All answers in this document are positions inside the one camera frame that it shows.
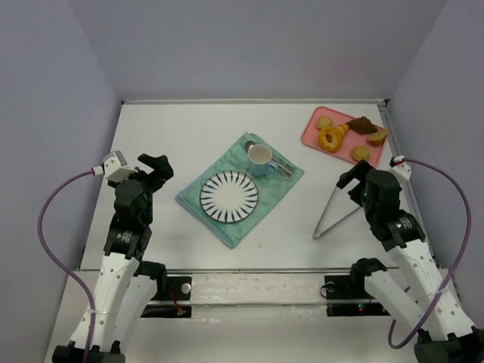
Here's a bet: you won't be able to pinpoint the ring donut bread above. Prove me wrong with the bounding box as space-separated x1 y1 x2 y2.
318 127 343 153

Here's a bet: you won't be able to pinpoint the metal tongs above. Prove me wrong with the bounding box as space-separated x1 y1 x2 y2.
312 187 359 240

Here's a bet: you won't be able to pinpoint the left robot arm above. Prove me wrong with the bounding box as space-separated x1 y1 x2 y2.
52 151 173 362

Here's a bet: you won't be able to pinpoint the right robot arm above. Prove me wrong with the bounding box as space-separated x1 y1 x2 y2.
337 156 483 362

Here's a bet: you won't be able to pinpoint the croissant bread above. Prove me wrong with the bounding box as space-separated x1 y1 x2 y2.
336 123 349 138

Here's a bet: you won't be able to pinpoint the chocolate bread piece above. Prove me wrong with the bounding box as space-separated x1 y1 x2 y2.
346 116 379 135

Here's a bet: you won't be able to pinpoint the round bun lower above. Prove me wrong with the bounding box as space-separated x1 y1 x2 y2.
350 145 371 162

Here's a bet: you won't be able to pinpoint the round bun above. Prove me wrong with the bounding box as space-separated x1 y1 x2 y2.
315 115 333 129
350 145 371 162

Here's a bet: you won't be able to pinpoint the pink tray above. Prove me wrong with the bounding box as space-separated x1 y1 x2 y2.
301 107 389 167

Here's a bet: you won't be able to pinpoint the sliced cake piece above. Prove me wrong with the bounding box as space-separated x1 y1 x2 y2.
367 129 389 147

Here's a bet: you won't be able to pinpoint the round bun upper left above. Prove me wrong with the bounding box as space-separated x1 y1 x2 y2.
315 115 333 129

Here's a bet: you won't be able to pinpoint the striped white plate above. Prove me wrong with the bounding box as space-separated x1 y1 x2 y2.
200 170 259 223

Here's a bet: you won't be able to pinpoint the metal spoon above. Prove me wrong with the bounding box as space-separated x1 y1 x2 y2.
244 141 256 152

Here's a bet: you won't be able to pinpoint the teal cloth placemat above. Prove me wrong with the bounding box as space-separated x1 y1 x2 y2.
175 132 304 249

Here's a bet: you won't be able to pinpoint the light blue mug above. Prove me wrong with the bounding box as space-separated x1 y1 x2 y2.
247 144 278 177

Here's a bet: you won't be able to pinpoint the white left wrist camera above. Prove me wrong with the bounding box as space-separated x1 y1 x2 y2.
102 150 136 183

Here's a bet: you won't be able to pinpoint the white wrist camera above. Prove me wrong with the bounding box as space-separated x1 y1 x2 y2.
389 155 411 184
102 150 136 183

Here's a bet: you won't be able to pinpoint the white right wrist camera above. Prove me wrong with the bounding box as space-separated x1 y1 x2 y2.
389 155 411 184

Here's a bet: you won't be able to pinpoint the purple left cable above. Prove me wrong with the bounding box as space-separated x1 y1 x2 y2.
36 169 105 363

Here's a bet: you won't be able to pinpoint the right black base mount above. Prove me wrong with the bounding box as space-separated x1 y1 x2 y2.
320 275 389 318

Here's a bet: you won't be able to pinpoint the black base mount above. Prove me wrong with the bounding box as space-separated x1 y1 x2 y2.
141 276 192 318
320 275 389 318

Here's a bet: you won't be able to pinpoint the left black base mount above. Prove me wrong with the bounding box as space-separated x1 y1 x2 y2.
141 276 192 318

